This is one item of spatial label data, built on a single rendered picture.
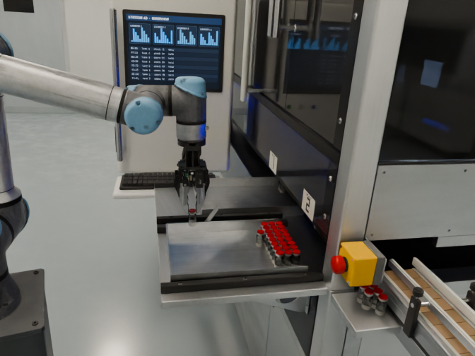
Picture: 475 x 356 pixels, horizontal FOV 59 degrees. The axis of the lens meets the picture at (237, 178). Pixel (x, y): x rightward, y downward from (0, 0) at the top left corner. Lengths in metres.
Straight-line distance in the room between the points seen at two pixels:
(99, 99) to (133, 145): 0.98
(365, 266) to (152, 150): 1.19
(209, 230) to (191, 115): 0.39
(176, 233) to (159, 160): 0.70
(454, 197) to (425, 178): 0.10
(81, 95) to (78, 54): 5.52
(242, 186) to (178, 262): 0.56
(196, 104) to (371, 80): 0.40
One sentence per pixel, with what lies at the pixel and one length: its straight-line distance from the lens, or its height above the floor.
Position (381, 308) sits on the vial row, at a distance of 1.03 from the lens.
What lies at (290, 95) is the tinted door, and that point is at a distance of 1.33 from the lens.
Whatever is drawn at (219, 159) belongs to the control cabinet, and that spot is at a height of 0.86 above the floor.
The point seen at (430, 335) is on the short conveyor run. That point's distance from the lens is 0.95.
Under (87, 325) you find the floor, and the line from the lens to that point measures 2.35.
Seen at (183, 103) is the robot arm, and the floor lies 1.28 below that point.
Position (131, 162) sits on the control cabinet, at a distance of 1.91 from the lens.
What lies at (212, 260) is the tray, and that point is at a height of 0.88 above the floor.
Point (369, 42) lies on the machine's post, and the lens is 0.89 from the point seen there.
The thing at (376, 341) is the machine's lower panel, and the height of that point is 0.70.
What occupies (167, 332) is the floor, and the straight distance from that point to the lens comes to 2.25.
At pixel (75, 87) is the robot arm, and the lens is 0.92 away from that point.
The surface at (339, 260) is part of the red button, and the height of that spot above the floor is 1.01.
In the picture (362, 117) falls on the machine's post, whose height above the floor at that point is 1.31.
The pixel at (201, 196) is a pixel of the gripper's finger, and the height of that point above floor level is 1.04.
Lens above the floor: 1.50
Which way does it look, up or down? 22 degrees down
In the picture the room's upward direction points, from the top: 3 degrees clockwise
